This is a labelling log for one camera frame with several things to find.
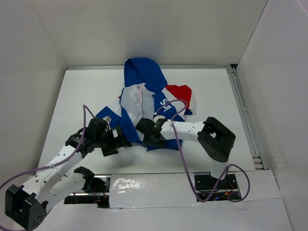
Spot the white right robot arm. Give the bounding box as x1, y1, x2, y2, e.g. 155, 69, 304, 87
136, 117, 236, 189

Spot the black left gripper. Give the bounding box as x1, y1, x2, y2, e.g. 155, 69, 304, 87
95, 125, 131, 156

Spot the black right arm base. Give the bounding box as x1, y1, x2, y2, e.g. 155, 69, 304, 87
194, 174, 242, 201

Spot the white taped panel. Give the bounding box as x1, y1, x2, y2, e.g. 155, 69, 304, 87
109, 173, 197, 208

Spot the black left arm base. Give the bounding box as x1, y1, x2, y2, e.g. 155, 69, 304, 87
64, 175, 111, 208

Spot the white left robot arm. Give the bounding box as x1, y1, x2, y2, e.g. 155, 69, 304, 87
5, 117, 131, 231

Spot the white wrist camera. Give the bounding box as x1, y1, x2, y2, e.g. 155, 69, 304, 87
153, 114, 165, 123
103, 116, 112, 124

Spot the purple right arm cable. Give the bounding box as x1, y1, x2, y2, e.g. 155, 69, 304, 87
153, 98, 251, 203

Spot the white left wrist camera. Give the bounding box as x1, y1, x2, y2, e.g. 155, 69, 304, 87
103, 116, 112, 124

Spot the blue white red jacket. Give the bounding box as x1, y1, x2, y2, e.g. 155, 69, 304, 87
96, 58, 195, 144

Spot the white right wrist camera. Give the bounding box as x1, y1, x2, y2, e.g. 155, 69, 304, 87
153, 114, 165, 123

